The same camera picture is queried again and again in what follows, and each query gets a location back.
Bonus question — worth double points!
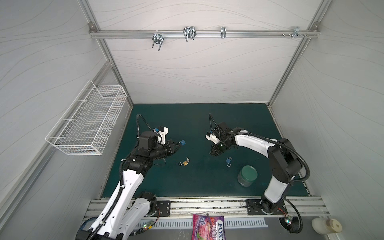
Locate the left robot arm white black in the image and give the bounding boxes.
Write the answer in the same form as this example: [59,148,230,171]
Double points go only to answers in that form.
[76,128,185,240]

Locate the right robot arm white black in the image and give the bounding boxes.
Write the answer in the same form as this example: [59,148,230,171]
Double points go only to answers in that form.
[206,122,309,215]

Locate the brass padlock with key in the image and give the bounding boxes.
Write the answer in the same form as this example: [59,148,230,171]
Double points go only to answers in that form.
[179,157,190,166]

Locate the small blue padlock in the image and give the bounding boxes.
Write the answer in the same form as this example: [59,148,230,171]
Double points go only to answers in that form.
[226,157,232,168]

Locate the purple candy bag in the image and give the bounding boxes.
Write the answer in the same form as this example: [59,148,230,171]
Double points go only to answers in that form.
[191,214,226,240]

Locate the metal u-bolt clamp left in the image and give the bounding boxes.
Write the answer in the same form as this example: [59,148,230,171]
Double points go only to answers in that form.
[152,33,164,51]

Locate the metal u-bolt clamp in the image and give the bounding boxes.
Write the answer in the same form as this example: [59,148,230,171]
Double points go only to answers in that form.
[152,33,164,51]
[183,27,197,42]

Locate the metal u-bolt clamp middle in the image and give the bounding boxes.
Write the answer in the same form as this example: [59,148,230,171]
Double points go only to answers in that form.
[183,27,197,42]

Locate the blue white ceramic plate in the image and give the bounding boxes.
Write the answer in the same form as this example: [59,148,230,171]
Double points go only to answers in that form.
[78,217,98,231]

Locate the white plastic bottle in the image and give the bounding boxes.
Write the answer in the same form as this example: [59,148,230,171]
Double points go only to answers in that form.
[312,218,343,235]

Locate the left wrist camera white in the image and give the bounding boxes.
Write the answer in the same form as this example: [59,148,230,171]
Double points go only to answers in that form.
[154,126,169,145]

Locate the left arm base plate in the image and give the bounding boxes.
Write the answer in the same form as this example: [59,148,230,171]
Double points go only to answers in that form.
[146,201,171,217]

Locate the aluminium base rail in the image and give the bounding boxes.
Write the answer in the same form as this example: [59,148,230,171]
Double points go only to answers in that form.
[83,196,331,219]

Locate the white slotted cable duct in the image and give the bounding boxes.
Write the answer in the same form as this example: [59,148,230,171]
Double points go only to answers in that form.
[131,217,268,231]

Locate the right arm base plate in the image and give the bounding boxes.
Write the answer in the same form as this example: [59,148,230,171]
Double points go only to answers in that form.
[242,198,288,216]

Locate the white wire basket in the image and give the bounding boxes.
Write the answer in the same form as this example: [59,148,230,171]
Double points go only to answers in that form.
[45,80,127,156]

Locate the right black corrugated cable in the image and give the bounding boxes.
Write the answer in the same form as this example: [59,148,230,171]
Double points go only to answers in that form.
[208,113,310,234]

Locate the small metal bracket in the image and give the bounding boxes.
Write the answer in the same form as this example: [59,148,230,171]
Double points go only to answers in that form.
[221,27,227,39]

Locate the aluminium cross rail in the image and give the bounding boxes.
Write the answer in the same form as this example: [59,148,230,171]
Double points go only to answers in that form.
[90,29,321,39]

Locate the metal hook bracket right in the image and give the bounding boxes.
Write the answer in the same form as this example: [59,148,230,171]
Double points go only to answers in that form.
[282,27,309,39]

